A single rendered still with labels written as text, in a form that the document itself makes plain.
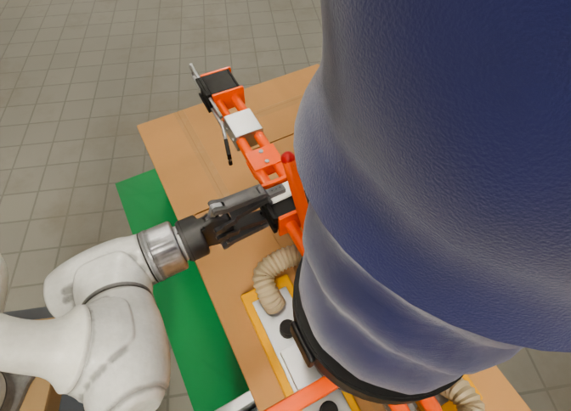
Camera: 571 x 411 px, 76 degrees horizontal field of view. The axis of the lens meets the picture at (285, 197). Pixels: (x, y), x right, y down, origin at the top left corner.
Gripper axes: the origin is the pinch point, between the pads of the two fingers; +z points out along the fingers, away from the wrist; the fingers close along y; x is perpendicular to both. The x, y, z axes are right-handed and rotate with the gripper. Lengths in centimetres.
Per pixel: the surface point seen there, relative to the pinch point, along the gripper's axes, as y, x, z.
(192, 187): 66, -63, -10
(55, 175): 120, -155, -76
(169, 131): 66, -99, -8
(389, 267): -41, 31, -11
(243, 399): 59, 18, -23
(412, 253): -43, 31, -11
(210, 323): 120, -27, -26
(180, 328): 120, -31, -39
